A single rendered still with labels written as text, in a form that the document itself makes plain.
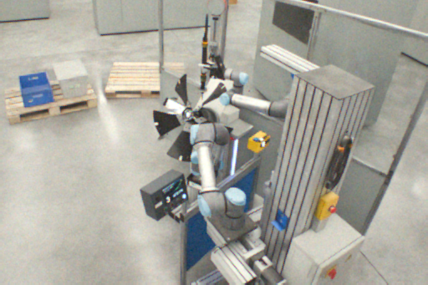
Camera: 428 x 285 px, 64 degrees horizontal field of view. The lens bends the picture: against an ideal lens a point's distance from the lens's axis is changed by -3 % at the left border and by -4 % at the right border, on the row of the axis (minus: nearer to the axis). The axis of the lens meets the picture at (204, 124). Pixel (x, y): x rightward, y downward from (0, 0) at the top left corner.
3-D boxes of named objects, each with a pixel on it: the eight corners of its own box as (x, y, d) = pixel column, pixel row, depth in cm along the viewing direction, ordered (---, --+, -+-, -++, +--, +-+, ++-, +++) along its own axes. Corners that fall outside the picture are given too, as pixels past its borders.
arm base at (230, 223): (250, 224, 208) (252, 213, 203) (229, 235, 201) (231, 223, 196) (235, 208, 219) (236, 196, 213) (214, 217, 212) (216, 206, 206)
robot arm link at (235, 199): (247, 216, 201) (249, 199, 193) (223, 219, 198) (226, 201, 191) (241, 201, 211) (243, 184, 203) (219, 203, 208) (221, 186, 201)
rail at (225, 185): (257, 161, 299) (257, 154, 294) (260, 164, 296) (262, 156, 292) (179, 220, 242) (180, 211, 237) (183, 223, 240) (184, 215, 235)
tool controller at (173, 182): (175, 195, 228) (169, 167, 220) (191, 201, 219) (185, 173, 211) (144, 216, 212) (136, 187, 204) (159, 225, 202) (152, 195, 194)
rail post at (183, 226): (182, 280, 288) (184, 216, 244) (185, 283, 285) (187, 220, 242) (179, 283, 285) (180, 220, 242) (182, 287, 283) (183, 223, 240)
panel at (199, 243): (246, 218, 332) (255, 164, 295) (247, 219, 331) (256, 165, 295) (184, 272, 280) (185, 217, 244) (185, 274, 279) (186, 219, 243)
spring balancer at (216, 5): (207, 12, 302) (206, 15, 296) (208, -7, 293) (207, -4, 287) (226, 14, 301) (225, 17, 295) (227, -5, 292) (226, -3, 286)
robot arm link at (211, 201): (228, 212, 192) (215, 119, 211) (201, 216, 190) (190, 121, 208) (224, 215, 203) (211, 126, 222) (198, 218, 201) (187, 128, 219)
